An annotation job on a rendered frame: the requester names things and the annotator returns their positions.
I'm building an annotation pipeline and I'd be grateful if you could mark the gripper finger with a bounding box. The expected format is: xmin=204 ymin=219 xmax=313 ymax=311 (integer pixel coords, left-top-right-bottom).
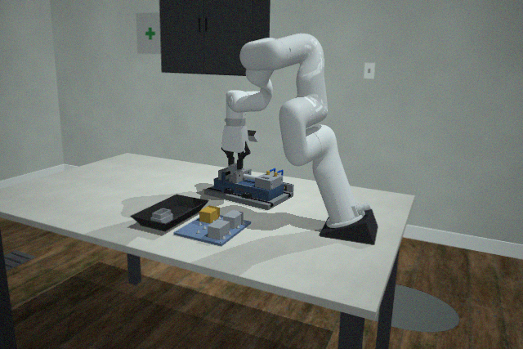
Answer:
xmin=237 ymin=142 xmax=251 ymax=170
xmin=221 ymin=148 xmax=235 ymax=166

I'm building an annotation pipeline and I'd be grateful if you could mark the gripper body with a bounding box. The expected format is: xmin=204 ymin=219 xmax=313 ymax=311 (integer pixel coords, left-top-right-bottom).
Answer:
xmin=222 ymin=125 xmax=248 ymax=153

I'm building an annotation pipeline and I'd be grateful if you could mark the yellow rectangular block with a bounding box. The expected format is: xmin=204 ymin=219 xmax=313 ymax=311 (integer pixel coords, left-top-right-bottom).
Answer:
xmin=199 ymin=205 xmax=220 ymax=223

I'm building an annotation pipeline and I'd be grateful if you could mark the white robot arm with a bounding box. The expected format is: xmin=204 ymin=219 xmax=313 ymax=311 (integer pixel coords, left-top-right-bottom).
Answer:
xmin=224 ymin=34 xmax=372 ymax=228

